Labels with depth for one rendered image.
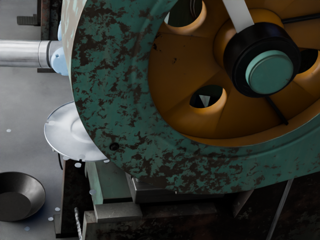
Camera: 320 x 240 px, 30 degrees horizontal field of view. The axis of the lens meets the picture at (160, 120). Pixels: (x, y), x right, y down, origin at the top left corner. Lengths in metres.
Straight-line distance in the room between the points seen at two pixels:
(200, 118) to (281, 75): 0.27
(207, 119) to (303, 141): 0.25
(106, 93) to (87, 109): 0.06
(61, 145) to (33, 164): 1.08
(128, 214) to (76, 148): 0.26
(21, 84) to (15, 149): 0.55
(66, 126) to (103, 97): 0.66
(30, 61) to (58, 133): 0.32
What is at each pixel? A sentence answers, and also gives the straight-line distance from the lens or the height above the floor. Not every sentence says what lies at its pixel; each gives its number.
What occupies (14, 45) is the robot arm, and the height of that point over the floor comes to 1.11.
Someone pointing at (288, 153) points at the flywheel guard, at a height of 1.05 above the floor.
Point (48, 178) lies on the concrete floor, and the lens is 2.86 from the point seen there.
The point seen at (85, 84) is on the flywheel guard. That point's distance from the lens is 1.24.
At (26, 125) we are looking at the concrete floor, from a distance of 3.16.
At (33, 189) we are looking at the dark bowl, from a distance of 2.75.
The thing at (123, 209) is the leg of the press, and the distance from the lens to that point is 1.85.
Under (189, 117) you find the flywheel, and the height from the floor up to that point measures 1.12.
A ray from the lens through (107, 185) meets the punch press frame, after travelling 1.91.
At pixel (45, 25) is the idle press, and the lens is 3.45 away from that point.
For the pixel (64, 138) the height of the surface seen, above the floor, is 0.77.
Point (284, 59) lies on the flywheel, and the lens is 1.26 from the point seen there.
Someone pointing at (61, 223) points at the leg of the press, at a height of 0.08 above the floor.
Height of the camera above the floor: 1.97
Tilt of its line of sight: 37 degrees down
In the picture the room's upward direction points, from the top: 10 degrees clockwise
